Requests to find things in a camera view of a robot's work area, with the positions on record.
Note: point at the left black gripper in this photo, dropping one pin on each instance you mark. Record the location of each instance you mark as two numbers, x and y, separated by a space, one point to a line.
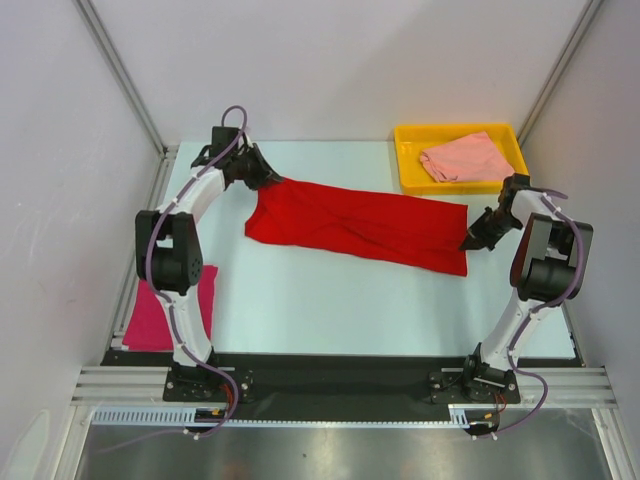
265 176

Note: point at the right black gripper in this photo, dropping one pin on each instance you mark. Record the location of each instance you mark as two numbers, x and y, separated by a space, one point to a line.
477 227

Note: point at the red t shirt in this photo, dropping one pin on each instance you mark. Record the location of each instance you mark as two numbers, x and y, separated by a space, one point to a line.
389 227

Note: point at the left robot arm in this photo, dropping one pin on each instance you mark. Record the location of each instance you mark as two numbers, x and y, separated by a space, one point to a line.
168 251

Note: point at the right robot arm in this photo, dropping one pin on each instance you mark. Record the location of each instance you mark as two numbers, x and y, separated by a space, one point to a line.
548 267

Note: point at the pink t shirt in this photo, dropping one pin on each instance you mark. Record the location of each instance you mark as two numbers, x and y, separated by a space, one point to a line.
472 158

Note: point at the yellow plastic bin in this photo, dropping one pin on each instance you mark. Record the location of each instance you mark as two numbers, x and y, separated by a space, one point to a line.
411 140

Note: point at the folded magenta t shirt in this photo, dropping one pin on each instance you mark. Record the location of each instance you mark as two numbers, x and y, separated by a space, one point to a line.
148 330

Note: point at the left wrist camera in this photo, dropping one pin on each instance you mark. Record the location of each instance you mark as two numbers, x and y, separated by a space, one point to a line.
246 141

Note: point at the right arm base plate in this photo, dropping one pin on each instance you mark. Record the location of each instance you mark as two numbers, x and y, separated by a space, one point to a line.
456 386

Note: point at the right cable duct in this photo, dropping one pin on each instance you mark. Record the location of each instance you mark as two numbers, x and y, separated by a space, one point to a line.
474 415

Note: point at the cable duct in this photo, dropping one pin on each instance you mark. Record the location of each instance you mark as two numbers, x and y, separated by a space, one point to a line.
474 415
158 416

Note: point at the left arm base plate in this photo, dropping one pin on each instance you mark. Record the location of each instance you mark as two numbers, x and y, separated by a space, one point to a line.
197 384

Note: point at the right aluminium corner post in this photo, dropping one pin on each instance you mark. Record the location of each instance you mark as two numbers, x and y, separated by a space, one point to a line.
573 43

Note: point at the aluminium corner post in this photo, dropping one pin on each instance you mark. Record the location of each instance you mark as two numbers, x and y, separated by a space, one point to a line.
112 58
573 43

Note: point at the left aluminium corner post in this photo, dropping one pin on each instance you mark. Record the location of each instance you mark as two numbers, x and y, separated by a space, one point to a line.
112 58

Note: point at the aluminium frame rail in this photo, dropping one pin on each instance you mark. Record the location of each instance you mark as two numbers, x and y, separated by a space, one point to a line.
144 385

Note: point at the left cable duct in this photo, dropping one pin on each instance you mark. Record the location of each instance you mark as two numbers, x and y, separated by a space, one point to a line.
158 416

